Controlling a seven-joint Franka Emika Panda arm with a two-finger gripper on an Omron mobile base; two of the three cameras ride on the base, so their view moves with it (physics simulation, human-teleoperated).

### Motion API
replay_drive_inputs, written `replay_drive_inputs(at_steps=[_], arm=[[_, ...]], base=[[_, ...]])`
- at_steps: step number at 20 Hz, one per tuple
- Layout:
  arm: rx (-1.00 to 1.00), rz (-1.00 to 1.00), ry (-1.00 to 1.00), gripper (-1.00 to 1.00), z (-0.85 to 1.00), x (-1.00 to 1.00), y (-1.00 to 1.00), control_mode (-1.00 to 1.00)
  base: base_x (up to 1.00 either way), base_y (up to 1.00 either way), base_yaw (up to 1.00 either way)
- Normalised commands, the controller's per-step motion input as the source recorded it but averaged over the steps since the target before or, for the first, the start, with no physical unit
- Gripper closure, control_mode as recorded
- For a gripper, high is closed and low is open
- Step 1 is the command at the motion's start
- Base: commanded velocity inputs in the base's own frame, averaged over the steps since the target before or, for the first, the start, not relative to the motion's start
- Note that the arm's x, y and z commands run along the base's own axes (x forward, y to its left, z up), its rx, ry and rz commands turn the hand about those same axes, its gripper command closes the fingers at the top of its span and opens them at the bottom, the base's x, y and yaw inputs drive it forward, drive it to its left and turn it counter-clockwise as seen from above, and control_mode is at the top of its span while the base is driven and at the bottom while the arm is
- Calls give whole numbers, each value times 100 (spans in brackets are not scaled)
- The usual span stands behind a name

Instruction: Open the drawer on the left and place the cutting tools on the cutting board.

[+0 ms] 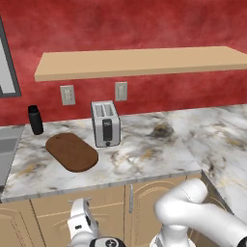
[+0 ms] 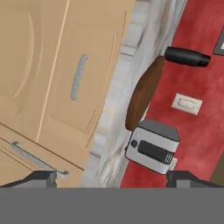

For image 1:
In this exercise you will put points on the grey window frame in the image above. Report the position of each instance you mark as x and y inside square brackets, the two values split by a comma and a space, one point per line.
[13, 77]

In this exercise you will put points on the tan drawer front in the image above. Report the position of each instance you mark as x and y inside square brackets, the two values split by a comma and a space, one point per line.
[106, 212]

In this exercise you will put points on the grey sink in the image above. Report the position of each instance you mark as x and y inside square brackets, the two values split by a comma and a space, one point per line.
[8, 151]

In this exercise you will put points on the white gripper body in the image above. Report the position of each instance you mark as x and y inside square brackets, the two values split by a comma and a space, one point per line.
[79, 212]

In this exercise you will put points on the brown oval cutting board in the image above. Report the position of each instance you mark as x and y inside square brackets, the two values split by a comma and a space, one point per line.
[72, 152]

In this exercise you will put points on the black cylindrical bottle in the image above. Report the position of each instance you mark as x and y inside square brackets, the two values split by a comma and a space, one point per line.
[35, 120]

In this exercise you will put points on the tan cupboard door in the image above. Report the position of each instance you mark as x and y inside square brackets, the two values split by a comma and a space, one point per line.
[19, 228]
[144, 205]

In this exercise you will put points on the tan wooden wall shelf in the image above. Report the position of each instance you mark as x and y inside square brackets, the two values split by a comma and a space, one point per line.
[138, 62]

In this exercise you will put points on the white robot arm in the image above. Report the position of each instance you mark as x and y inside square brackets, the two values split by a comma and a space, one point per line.
[189, 212]

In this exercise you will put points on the wide grey wall outlet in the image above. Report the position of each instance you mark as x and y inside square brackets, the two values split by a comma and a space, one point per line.
[68, 95]

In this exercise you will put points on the silver two-slot toaster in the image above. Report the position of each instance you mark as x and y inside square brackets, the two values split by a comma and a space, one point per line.
[106, 128]

